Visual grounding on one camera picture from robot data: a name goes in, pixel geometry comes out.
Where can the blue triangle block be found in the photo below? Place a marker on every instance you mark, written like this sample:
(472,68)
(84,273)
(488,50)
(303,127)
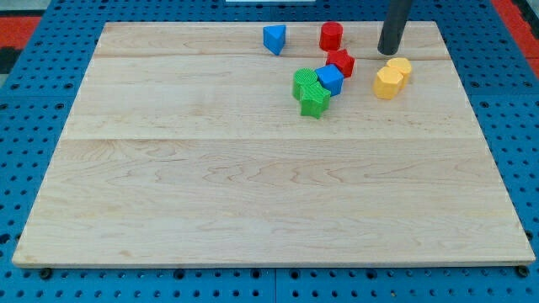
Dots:
(274,38)

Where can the red cylinder block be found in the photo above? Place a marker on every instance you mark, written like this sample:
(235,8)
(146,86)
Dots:
(331,36)

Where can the green cylinder block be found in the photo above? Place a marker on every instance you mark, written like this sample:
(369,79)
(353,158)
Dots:
(302,77)

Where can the light wooden board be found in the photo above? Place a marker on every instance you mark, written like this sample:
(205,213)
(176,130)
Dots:
(185,148)

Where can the yellow hexagon block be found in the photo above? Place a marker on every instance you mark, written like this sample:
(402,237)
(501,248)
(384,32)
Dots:
(388,82)

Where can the red star block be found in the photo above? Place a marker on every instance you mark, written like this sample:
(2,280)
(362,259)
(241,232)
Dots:
(342,60)

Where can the yellow cylinder block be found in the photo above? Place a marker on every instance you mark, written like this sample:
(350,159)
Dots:
(403,65)

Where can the blue cube block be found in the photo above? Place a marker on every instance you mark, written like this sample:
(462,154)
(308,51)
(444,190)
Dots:
(331,78)

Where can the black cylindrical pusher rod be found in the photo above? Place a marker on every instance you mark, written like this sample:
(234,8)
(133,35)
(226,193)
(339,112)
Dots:
(393,26)

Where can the green star block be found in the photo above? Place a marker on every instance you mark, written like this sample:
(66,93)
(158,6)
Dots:
(314,99)

